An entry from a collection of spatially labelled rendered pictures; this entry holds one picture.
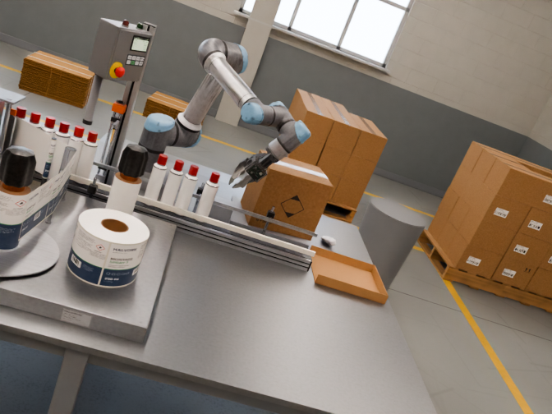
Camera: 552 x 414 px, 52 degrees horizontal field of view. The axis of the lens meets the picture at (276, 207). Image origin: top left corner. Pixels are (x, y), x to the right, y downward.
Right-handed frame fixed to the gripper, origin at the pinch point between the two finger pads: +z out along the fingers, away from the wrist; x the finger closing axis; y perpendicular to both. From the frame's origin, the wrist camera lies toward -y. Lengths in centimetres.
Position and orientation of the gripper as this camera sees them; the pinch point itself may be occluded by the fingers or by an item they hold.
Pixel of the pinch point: (232, 183)
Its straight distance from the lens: 219.4
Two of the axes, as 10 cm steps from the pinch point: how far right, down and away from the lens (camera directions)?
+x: 6.3, 7.0, 3.3
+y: 0.5, 3.9, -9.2
